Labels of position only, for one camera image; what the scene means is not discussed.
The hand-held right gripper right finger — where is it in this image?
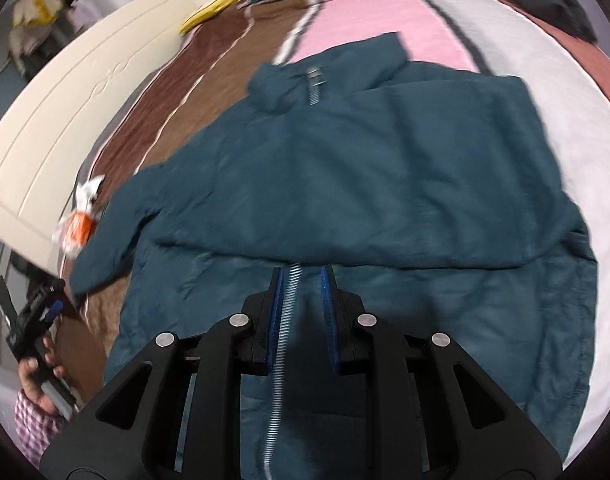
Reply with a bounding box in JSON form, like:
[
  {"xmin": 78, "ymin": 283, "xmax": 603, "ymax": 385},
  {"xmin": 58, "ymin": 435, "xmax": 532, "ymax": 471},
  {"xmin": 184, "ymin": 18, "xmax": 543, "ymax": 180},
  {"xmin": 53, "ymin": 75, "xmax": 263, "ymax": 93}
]
[{"xmin": 321, "ymin": 264, "xmax": 566, "ymax": 480}]

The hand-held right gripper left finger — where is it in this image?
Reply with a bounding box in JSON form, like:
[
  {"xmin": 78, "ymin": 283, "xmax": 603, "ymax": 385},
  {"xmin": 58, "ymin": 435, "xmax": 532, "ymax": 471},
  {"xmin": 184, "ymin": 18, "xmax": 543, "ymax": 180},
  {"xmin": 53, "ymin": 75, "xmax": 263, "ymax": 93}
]
[{"xmin": 39, "ymin": 266, "xmax": 286, "ymax": 480}]

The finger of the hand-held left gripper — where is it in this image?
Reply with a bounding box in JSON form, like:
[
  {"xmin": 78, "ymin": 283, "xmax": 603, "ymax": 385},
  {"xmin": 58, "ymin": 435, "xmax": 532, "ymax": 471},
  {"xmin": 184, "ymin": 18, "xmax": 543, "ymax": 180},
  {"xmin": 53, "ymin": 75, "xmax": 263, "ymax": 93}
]
[{"xmin": 34, "ymin": 280, "xmax": 68, "ymax": 323}]

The teal padded jacket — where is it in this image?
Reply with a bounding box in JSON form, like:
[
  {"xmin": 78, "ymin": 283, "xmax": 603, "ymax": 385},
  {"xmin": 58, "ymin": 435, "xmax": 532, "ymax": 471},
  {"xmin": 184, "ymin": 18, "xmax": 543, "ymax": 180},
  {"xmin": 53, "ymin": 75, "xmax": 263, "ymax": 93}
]
[{"xmin": 67, "ymin": 32, "xmax": 600, "ymax": 480}]

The person's left hand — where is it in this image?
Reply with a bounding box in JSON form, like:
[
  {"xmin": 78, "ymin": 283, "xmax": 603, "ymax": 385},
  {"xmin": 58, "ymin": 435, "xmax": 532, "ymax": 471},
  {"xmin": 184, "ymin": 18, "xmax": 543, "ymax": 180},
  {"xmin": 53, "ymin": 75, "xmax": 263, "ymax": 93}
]
[{"xmin": 17, "ymin": 335, "xmax": 68, "ymax": 413}]

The orange and white plastic bag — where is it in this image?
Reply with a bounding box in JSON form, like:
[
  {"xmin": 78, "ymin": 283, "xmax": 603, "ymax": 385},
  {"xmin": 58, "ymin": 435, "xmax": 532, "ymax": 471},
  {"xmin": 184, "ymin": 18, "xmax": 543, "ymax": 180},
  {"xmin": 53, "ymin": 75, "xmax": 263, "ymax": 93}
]
[{"xmin": 52, "ymin": 175, "xmax": 108, "ymax": 261}]

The cream bed headboard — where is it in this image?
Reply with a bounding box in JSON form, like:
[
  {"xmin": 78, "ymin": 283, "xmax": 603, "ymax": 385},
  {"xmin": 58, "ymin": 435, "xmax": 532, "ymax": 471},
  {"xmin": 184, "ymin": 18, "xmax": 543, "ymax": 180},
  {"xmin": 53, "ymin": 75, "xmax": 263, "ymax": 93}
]
[{"xmin": 0, "ymin": 0, "xmax": 193, "ymax": 273}]

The beige and yellow bundle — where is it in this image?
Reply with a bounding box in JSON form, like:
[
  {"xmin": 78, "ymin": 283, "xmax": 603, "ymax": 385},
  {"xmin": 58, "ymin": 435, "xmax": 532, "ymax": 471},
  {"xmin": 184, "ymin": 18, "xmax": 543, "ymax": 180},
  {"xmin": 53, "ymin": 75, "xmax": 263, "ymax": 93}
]
[{"xmin": 10, "ymin": 0, "xmax": 66, "ymax": 56}]

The yellow pillow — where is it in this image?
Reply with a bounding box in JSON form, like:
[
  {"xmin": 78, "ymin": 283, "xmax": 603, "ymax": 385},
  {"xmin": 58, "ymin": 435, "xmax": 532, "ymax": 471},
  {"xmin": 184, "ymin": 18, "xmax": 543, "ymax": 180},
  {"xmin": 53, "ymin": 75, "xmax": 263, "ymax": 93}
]
[{"xmin": 180, "ymin": 0, "xmax": 250, "ymax": 35}]

